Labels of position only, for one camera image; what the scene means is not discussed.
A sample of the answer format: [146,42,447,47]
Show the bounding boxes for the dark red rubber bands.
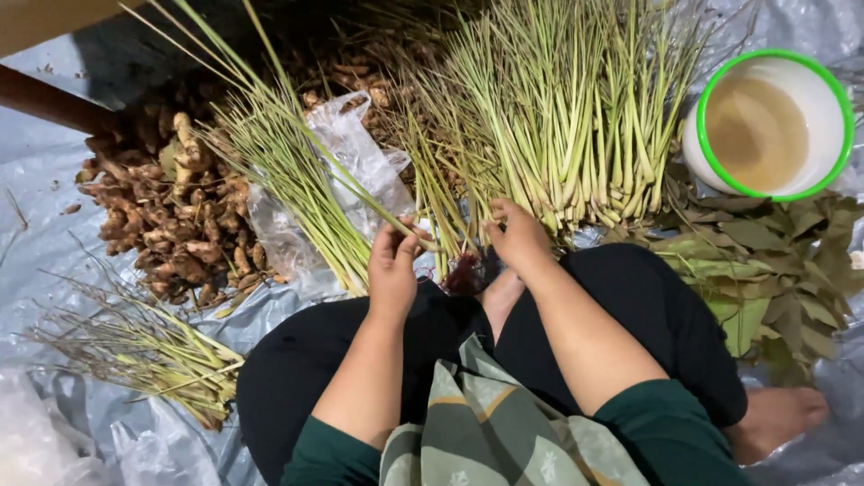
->
[442,251,504,297]

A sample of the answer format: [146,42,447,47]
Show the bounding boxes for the person's left hand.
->
[368,216,438,322]

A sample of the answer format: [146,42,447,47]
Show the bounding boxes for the small lemongrass bundle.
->
[196,81,379,298]

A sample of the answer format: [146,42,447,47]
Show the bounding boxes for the pile of dry lemongrass trimmings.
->
[23,266,245,433]

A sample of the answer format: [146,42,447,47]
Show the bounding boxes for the large heap of lemongrass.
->
[385,0,716,279]

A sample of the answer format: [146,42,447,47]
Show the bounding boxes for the clear crumpled plastic bag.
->
[246,91,423,298]

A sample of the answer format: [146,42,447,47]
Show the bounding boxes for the green patterned scarf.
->
[379,334,650,486]

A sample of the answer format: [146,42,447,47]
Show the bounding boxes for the beige wooden board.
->
[0,0,146,58]

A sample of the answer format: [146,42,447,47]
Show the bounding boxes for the dark brown wooden pole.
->
[0,64,119,136]

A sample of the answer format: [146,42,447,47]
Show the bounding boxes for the heap of green bay leaves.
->
[607,162,864,387]

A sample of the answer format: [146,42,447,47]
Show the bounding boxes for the person's bare foot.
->
[724,386,830,467]

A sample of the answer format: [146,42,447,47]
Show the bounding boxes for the grey plastic tarp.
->
[0,0,864,486]

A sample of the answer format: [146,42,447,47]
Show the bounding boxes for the person's right hand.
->
[481,197,563,283]

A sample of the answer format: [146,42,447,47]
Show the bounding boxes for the black trousers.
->
[236,243,749,486]

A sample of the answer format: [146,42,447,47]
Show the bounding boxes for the dark green long-sleeved top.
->
[280,379,753,486]

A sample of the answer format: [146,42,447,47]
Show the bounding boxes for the heap of brown ginger roots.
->
[76,40,467,310]

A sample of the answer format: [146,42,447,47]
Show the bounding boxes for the white bucket with green rim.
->
[682,49,857,203]

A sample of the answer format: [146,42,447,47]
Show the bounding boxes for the long single lemongrass stalk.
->
[120,0,443,254]

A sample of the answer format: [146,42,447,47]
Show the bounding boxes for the translucent white plastic bag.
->
[0,368,224,486]

